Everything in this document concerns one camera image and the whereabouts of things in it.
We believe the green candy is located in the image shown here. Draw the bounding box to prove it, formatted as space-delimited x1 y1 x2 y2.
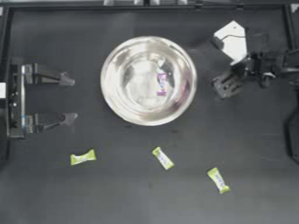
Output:
206 166 233 195
70 149 99 166
151 146 177 172

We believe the steel bowl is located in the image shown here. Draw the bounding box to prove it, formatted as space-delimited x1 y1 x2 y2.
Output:
99 35 199 127

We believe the purple candy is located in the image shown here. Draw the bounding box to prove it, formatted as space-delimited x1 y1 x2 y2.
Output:
155 69 170 97

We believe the black metal frame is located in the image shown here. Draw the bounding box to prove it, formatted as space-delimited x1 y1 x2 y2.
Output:
0 0 299 77

